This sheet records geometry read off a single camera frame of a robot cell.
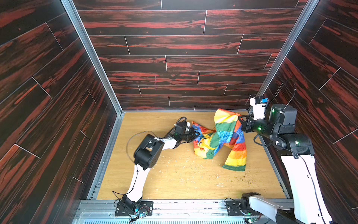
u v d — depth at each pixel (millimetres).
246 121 531
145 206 737
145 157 560
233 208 737
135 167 589
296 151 384
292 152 383
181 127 799
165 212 744
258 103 514
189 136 885
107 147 1030
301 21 704
